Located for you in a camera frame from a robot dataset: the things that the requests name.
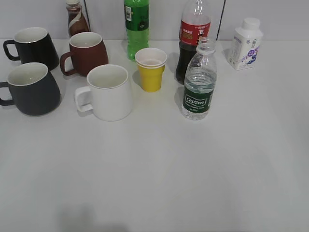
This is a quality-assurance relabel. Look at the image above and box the clear water bottle green label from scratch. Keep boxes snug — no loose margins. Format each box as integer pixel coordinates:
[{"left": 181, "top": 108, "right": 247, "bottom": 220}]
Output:
[{"left": 182, "top": 37, "right": 217, "bottom": 120}]

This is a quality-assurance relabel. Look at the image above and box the dark grey ceramic mug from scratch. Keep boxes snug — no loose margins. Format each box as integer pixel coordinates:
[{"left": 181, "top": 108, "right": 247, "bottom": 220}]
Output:
[{"left": 0, "top": 62, "right": 61, "bottom": 116}]

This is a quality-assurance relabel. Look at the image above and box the white ceramic mug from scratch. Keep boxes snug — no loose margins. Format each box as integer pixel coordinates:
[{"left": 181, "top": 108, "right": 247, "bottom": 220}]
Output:
[{"left": 74, "top": 64, "right": 133, "bottom": 122}]

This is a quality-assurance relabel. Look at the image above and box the dark red ceramic mug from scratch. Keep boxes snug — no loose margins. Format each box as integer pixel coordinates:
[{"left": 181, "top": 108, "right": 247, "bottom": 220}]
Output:
[{"left": 60, "top": 32, "right": 109, "bottom": 76}]

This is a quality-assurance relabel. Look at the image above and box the black ceramic mug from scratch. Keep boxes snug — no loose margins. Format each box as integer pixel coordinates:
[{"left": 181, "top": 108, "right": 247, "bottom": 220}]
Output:
[{"left": 3, "top": 27, "right": 59, "bottom": 70}]

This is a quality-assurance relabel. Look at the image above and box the yellow plastic cup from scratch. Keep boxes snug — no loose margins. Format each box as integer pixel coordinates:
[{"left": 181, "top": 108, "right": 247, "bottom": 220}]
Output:
[{"left": 138, "top": 64, "right": 165, "bottom": 92}]

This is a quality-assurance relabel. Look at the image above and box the cola bottle red label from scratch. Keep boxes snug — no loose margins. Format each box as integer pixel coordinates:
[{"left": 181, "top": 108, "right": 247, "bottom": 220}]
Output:
[{"left": 175, "top": 0, "right": 211, "bottom": 84}]

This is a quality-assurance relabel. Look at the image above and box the green soda bottle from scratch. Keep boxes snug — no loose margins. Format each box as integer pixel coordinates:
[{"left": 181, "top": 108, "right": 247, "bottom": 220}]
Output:
[{"left": 124, "top": 0, "right": 149, "bottom": 61}]

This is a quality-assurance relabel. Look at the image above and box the white milk carton bottle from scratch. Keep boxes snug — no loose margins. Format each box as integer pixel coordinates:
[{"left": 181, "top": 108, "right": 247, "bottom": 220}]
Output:
[{"left": 227, "top": 17, "right": 263, "bottom": 71}]

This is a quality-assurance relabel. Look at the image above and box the brown coffee drink bottle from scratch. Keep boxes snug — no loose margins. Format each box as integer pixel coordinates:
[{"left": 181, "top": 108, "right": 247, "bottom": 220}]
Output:
[{"left": 66, "top": 0, "right": 90, "bottom": 37}]

